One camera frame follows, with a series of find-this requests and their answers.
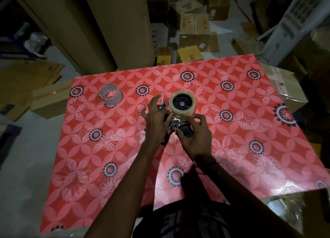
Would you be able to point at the flattened cardboard sheets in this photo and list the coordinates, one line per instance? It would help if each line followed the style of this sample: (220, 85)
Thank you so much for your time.
(23, 83)

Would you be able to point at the large dark printed carton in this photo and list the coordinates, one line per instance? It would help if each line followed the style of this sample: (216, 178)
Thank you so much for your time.
(273, 8)

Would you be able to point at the person's left hand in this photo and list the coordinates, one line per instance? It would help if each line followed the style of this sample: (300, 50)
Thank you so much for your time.
(156, 127)

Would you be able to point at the black wristband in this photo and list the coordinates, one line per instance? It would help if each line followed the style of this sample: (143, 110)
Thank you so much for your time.
(212, 163)

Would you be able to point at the black metal tape dispenser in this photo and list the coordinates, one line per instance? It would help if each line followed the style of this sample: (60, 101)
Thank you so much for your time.
(181, 102)

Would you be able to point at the brown cardboard box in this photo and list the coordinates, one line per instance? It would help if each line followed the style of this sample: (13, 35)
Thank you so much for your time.
(49, 101)

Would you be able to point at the white crumpled plastic bag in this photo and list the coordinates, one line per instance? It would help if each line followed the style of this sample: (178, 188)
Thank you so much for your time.
(36, 44)

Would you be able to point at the clear plastic wrapped bundle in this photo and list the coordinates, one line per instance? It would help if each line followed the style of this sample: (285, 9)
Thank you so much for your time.
(283, 209)

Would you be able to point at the person's right forearm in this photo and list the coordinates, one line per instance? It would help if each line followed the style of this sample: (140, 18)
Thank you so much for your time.
(245, 199)

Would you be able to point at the white air cooler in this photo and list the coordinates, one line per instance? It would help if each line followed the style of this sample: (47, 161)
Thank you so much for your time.
(283, 36)

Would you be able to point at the dark blue metal beam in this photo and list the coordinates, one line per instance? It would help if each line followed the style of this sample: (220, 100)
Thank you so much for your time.
(7, 137)

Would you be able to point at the person's right hand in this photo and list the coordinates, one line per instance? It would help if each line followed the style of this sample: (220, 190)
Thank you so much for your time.
(201, 142)

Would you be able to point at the clear tape roll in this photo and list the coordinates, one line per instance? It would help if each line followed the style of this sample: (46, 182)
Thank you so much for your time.
(190, 111)

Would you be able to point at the dark patterned shirt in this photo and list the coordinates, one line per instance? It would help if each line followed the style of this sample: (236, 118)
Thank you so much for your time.
(185, 225)

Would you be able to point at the red floral table cover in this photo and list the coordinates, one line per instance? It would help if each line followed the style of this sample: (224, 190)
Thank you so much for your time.
(85, 194)

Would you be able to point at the tall brown cardboard carton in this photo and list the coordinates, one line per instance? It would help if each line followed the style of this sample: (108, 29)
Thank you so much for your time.
(123, 26)
(56, 26)

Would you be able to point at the taped plastic-wrapped cardboard box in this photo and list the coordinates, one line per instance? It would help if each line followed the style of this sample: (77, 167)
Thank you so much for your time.
(288, 85)

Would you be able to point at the pile of cardboard boxes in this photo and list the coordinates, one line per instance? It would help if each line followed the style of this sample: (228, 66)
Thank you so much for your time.
(194, 24)

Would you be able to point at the person's left forearm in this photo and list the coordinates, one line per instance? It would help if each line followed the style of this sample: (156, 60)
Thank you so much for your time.
(121, 201)

